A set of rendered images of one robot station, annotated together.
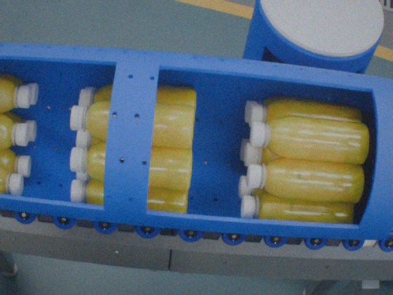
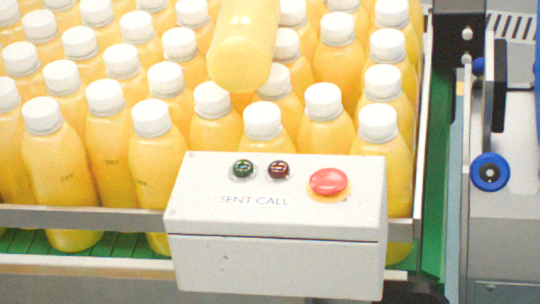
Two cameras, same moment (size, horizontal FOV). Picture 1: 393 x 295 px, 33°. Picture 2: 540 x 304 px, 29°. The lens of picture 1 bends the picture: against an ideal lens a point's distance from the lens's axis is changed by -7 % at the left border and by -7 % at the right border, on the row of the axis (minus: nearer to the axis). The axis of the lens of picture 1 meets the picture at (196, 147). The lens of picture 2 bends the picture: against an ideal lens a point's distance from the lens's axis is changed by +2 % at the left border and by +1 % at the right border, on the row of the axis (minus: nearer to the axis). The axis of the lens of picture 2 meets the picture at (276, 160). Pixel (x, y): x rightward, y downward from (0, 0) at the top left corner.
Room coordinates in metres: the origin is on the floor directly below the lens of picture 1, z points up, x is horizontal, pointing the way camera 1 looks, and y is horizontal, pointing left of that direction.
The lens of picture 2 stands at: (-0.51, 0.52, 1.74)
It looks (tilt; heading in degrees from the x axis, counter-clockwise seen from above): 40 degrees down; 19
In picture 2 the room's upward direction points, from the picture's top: 7 degrees counter-clockwise
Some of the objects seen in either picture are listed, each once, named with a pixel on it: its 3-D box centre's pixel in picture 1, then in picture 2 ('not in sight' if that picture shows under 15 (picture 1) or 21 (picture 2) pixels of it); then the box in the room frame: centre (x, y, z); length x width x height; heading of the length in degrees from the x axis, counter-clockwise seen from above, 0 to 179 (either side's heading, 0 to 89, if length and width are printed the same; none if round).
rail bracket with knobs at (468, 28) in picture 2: not in sight; (457, 32); (0.69, 0.65, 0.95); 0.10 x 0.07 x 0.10; 6
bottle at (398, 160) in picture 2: not in sight; (380, 189); (0.32, 0.69, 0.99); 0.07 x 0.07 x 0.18
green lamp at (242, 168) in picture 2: not in sight; (242, 167); (0.20, 0.80, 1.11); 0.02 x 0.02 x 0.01
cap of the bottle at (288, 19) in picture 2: not in sight; (289, 10); (0.51, 0.83, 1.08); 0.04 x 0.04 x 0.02
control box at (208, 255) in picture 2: not in sight; (281, 223); (0.18, 0.76, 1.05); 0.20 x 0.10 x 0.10; 96
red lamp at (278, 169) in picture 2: not in sight; (278, 169); (0.20, 0.76, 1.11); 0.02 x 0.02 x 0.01
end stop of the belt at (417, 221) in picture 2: not in sight; (424, 114); (0.48, 0.67, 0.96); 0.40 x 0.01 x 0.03; 6
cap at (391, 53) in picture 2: not in sight; (387, 44); (0.46, 0.70, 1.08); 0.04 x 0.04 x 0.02
